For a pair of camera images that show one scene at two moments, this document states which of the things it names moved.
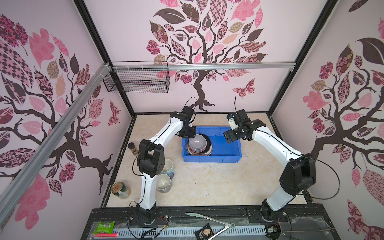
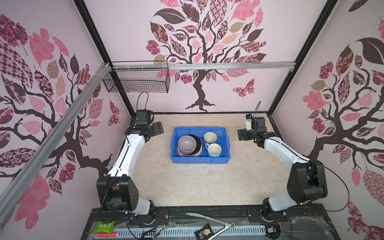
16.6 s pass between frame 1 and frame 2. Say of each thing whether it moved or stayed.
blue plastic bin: moved
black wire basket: stayed
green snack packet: stayed
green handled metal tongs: stayed
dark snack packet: stayed
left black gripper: moved
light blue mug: moved
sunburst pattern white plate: moved
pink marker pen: stayed
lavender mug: moved
